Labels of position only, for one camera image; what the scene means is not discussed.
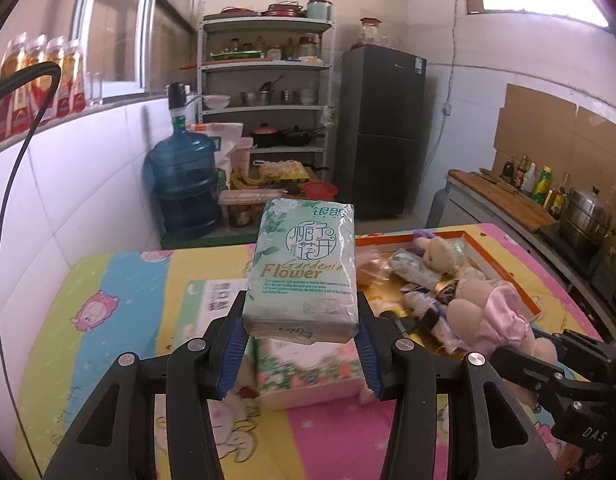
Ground pink dress teddy bear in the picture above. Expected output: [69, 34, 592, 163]
[447, 278, 558, 365]

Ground purple dress teddy bear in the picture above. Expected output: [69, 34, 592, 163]
[413, 232, 469, 278]

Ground green gardenia tissue pack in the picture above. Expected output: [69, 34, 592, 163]
[243, 197, 359, 344]

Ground floral tissue pack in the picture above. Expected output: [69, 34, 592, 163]
[253, 339, 366, 411]

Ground grey kitchen counter cabinet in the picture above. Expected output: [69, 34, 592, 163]
[426, 176, 616, 344]

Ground orange shallow cardboard box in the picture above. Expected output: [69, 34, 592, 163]
[358, 242, 531, 353]

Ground colourful cartoon bed sheet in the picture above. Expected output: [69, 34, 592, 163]
[12, 222, 604, 480]

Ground steel steamer pot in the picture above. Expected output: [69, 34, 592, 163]
[558, 188, 616, 254]

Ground green condiment bottle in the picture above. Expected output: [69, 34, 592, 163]
[531, 166, 553, 205]

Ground white condiment bottle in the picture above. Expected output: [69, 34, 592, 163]
[520, 162, 536, 196]

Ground red plastic basket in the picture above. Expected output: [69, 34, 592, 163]
[301, 181, 338, 200]

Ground blue water jug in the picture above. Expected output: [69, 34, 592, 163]
[148, 110, 222, 240]

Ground bananas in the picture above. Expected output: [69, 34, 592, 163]
[230, 167, 265, 190]

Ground dark sauce bottle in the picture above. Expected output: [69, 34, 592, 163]
[500, 160, 515, 184]

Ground egg tray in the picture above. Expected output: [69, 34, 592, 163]
[255, 159, 310, 183]

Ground white green rice bag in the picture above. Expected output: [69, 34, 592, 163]
[186, 122, 243, 177]

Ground brown cardboard sheet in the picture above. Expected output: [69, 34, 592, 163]
[492, 84, 616, 202]

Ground red lidded pot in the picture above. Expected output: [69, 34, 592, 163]
[250, 124, 283, 148]

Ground black wok pan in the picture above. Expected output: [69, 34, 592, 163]
[281, 127, 326, 148]

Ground white bowl on shelf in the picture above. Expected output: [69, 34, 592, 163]
[203, 94, 231, 110]

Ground black water pump dispenser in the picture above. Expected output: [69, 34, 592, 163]
[167, 82, 187, 110]

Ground black refrigerator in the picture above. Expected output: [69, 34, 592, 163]
[333, 44, 427, 219]

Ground white metal shelf rack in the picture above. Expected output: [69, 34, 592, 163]
[196, 8, 336, 179]

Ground glass jar on fridge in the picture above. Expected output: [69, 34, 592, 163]
[359, 18, 389, 47]

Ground teal pot on shelf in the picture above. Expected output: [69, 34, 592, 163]
[306, 0, 333, 22]

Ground sliding glass window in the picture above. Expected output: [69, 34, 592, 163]
[0, 0, 153, 99]

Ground black cable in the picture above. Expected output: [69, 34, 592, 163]
[0, 60, 63, 478]

